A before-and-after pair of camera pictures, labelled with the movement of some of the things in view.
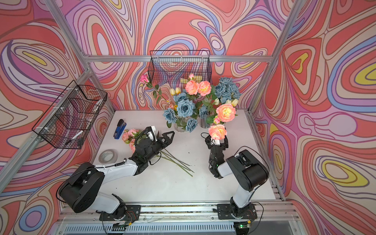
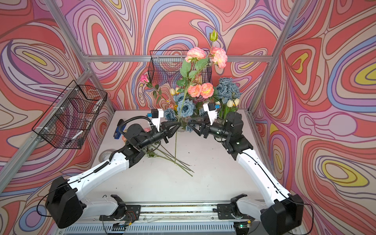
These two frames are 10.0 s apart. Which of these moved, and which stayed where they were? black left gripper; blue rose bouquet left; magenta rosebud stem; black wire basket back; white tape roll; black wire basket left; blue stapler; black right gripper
Moved: black left gripper; black right gripper
Stayed: black wire basket left; blue rose bouquet left; magenta rosebud stem; white tape roll; blue stapler; black wire basket back
